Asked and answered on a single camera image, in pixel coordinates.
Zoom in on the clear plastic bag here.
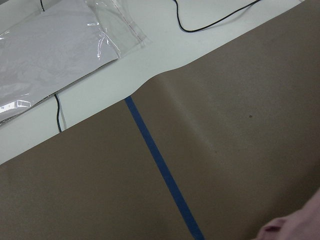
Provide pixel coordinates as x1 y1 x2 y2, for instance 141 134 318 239
0 0 146 123

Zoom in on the pink Snoopy t-shirt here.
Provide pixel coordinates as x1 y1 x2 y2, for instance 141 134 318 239
256 190 320 240

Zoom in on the brown paper table cover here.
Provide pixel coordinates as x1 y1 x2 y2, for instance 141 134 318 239
0 0 320 240

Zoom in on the crossing blue tape line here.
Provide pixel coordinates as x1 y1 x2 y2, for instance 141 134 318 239
124 96 205 240

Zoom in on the black cable on desk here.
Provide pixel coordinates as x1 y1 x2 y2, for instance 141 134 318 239
172 0 262 33

